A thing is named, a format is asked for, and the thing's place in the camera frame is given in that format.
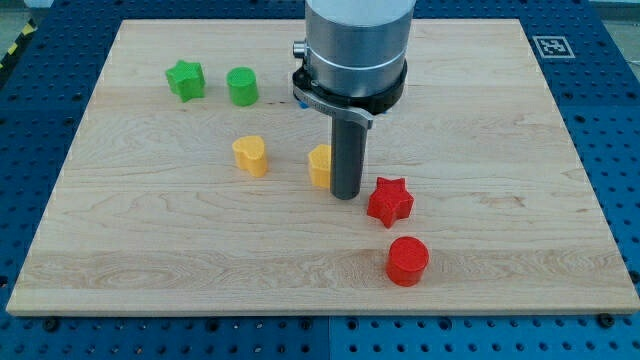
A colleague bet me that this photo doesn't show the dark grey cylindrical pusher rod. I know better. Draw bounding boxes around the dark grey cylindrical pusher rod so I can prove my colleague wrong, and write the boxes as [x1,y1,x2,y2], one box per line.
[330,118,368,200]

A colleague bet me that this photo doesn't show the green cylinder block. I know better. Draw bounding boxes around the green cylinder block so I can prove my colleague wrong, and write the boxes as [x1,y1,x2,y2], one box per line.
[226,67,259,106]

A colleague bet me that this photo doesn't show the white fiducial marker tag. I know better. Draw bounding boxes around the white fiducial marker tag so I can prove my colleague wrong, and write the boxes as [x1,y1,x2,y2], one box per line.
[533,35,575,59]

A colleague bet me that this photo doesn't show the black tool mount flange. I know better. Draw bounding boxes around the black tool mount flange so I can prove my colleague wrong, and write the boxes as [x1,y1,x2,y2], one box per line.
[292,61,407,129]

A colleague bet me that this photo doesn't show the light wooden board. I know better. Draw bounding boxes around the light wooden board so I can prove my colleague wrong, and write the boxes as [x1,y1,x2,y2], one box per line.
[7,19,639,317]

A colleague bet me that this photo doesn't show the red cylinder block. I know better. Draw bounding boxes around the red cylinder block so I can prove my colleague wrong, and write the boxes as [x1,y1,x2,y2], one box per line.
[385,236,430,287]

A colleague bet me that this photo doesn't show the yellow heart block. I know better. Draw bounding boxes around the yellow heart block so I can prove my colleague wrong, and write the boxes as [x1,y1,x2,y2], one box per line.
[232,135,268,177]

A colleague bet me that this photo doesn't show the yellow hexagon block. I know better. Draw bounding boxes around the yellow hexagon block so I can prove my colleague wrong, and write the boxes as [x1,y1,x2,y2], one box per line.
[308,144,331,188]

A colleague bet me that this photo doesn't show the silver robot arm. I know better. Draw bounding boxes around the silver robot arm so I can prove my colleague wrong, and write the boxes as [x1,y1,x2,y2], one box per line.
[292,0,416,200]

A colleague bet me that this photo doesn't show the red star block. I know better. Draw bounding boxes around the red star block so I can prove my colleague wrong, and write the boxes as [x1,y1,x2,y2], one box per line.
[366,177,414,229]

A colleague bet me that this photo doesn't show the green star block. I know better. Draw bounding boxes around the green star block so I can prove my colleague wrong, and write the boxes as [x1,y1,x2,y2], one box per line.
[165,60,206,102]

